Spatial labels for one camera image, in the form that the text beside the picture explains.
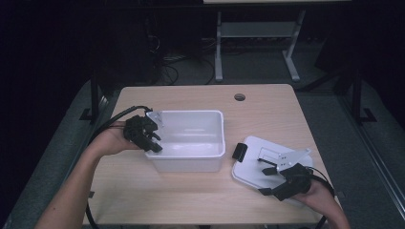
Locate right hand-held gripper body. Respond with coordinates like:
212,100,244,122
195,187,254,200
271,148,314,202

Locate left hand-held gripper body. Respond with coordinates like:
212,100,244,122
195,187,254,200
123,109,165,151

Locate white box lid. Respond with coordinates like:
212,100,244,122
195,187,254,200
231,135,314,208

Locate white plastic storage box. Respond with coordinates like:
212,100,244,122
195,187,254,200
144,109,226,174

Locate person's right hand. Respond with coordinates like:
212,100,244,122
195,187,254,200
291,181,338,212

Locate person's left hand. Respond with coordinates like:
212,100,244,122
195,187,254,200
90,121,141,157

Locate grey metal stand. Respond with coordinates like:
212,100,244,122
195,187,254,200
214,9,308,83

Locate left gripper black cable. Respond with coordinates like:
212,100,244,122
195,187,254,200
85,105,153,229

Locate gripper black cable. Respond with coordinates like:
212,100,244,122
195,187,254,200
305,165,336,229
85,105,153,229

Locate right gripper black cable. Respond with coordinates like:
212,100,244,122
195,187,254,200
305,165,336,229

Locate black frame post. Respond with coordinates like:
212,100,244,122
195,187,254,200
348,68,378,125
78,70,107,123

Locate black floor cables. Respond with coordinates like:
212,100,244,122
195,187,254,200
149,34,218,86

